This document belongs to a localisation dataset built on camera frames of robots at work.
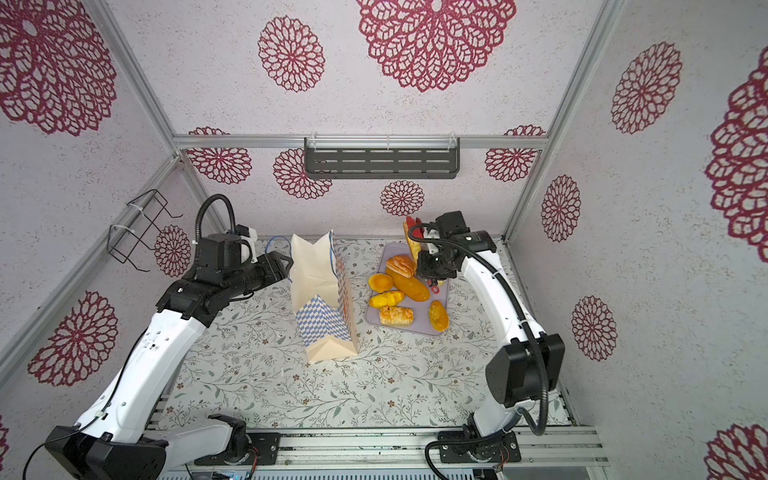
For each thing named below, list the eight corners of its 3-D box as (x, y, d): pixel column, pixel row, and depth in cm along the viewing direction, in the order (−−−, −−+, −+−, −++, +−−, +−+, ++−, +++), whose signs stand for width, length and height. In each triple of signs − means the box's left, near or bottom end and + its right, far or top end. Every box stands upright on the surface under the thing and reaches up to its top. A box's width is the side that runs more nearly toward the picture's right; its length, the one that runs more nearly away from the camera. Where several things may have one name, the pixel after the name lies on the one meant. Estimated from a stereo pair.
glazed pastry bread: (379, 326, 96) (379, 323, 94) (379, 310, 99) (379, 306, 98) (414, 326, 96) (415, 323, 94) (413, 310, 100) (413, 306, 98)
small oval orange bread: (431, 334, 95) (433, 327, 92) (428, 307, 101) (430, 300, 98) (447, 334, 95) (450, 327, 92) (443, 307, 101) (445, 300, 98)
